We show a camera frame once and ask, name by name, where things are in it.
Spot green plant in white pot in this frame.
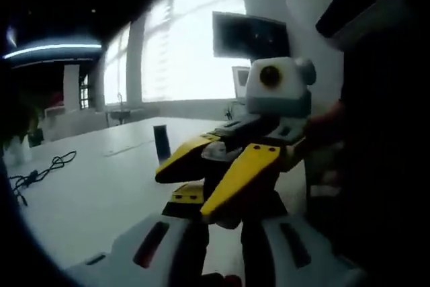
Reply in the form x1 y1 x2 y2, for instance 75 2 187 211
2 98 45 164

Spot small labelled cosmetic bottle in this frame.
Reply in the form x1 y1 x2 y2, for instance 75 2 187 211
201 162 248 231

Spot person's left hand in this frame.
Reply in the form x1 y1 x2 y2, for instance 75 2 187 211
214 273 243 287

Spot black power cable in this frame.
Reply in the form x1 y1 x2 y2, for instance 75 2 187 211
8 151 78 206

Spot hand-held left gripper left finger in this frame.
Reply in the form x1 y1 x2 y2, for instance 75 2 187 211
65 182 211 287

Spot person's right hand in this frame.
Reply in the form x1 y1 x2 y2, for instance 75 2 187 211
302 100 349 167

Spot tall dark cosmetic bottle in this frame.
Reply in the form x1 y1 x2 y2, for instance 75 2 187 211
153 124 173 164

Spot white window blinds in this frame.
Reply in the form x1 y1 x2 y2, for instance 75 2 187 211
102 0 251 105

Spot black wall monitor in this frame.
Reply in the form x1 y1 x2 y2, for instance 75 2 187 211
212 11 291 61

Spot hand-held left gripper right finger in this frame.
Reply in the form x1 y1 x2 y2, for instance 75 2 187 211
240 191 370 287

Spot long ceiling light strip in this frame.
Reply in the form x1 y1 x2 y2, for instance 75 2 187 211
3 43 102 61

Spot white worn chest device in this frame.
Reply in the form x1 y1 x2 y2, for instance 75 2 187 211
278 0 407 53

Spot small white framed screen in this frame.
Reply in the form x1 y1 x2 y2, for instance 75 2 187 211
231 66 251 100

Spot white table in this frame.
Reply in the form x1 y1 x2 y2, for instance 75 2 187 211
6 117 337 287

